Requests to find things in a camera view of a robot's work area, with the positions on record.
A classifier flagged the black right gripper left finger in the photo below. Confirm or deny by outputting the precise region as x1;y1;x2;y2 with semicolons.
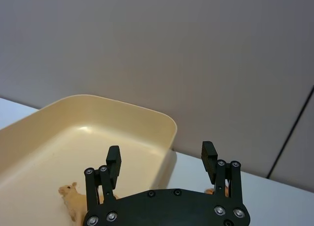
83;145;122;215

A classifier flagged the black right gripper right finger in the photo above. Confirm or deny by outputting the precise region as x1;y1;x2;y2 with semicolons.
201;141;244;205

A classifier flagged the small orange toy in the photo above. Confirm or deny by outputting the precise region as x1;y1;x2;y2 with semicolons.
204;183;232;198

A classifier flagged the cream plastic tray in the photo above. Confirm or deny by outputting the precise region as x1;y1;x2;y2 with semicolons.
0;94;178;226

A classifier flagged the tan toy animal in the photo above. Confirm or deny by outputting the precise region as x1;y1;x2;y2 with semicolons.
58;182;119;223

